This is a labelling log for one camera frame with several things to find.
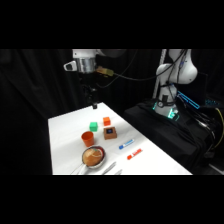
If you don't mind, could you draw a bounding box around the green cube block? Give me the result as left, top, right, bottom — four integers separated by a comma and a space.
89, 121, 99, 132

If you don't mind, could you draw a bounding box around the orange cube block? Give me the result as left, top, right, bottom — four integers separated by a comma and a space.
102, 116, 112, 127

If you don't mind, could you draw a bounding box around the brown bread in bowl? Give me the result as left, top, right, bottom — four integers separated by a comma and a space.
82, 148, 104, 167

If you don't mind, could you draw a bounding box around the metal bowl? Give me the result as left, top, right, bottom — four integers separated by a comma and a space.
81, 146, 107, 170

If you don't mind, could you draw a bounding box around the orange plastic cup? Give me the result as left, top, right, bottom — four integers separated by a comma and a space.
81, 130, 96, 148

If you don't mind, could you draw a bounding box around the brown wooden block blue mark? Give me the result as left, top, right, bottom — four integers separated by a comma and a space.
102, 126, 118, 141

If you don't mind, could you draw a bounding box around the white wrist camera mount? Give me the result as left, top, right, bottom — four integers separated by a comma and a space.
63, 60, 79, 72

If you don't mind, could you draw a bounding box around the black cable to wrist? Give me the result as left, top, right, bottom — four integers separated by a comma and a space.
99, 49, 188, 90

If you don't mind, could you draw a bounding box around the black draped robot stand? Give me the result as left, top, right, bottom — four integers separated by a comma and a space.
122, 99, 224, 176

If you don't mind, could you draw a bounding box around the yellow cable connector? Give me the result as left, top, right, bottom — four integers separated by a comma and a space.
96, 66, 115, 77

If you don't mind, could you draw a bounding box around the blue marker pen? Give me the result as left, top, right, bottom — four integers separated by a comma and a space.
118, 138, 136, 150

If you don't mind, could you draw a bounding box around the black curtain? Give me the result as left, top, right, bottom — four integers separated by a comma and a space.
0, 49, 224, 176

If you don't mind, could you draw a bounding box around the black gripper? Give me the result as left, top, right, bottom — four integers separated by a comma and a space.
79, 71, 100, 110

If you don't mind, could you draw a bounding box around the blue lit frame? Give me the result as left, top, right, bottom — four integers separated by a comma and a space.
176, 90, 202, 111

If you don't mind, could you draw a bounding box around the red marker pen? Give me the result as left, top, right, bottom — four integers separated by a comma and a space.
126, 148, 144, 161

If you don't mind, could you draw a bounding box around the yellow cable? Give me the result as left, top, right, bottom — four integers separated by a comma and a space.
213, 107, 224, 152

